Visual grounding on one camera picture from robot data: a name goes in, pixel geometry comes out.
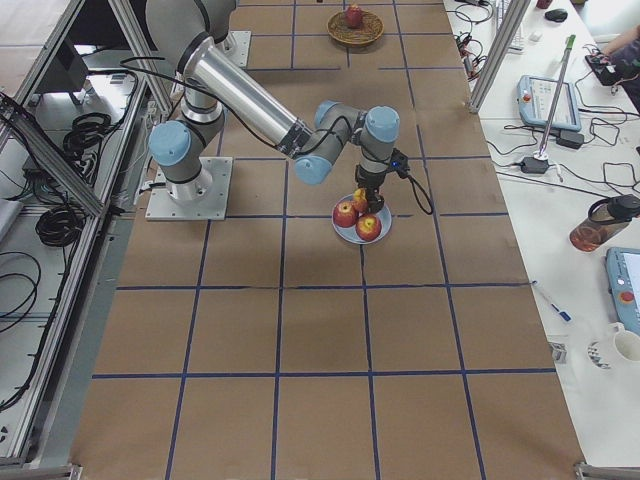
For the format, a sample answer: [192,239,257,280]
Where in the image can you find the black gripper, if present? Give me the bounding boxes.
[355,148,410,210]

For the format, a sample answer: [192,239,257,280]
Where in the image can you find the red yellow apple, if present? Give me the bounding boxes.
[352,188,369,214]

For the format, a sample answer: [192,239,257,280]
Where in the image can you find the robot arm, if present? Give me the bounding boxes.
[145,1,409,212]

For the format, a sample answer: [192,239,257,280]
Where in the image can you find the red apple on plate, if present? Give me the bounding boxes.
[332,200,359,228]
[355,214,382,243]

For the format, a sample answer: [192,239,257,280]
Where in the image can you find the light blue plate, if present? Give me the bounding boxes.
[332,195,392,245]

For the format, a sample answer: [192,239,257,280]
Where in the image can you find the round wicker basket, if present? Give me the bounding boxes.
[327,10,384,48]

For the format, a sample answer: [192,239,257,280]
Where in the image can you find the dark red apple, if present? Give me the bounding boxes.
[344,4,363,29]

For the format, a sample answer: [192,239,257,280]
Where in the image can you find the black power adapter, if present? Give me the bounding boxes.
[520,156,549,175]

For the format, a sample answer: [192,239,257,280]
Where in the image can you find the blue teach pendant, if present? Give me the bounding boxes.
[517,75,582,132]
[605,247,639,334]

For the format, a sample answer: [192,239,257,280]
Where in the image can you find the white keyboard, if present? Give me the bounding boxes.
[493,0,529,54]

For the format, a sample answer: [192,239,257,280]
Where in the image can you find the blue white pen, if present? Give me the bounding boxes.
[531,280,572,322]

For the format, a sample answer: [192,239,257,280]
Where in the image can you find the brown water bottle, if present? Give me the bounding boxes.
[569,194,639,252]

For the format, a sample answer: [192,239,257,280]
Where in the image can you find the silver rod green tip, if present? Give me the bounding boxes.
[533,34,576,163]

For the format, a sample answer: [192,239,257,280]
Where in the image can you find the black computer mouse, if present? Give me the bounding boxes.
[544,8,568,23]

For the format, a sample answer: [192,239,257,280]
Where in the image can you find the white mug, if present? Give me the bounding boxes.
[587,322,639,370]

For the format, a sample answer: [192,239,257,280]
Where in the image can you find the black camera cable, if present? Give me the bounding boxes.
[405,172,436,216]

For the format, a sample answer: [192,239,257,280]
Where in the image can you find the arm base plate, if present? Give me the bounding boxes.
[216,30,252,69]
[145,157,233,221]

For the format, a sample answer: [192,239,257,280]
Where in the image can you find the aluminium frame post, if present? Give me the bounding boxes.
[467,0,532,114]

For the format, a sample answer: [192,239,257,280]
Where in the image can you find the coiled black cables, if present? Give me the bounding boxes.
[35,201,87,249]

